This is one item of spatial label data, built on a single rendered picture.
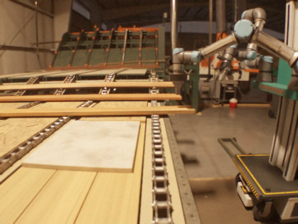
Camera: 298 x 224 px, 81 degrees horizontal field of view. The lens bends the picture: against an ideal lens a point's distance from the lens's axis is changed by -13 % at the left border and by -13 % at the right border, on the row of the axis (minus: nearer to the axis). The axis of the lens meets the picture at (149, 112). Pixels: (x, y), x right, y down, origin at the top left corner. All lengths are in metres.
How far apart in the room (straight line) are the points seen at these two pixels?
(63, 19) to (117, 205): 13.12
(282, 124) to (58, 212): 1.77
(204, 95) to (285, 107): 4.20
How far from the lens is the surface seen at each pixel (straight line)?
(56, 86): 2.87
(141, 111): 1.42
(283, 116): 1.93
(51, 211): 0.65
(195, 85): 4.83
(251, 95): 6.85
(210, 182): 2.23
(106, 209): 0.61
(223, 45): 1.49
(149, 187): 0.68
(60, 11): 13.66
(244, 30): 1.32
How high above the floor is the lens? 1.21
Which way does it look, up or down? 14 degrees down
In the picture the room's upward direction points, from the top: straight up
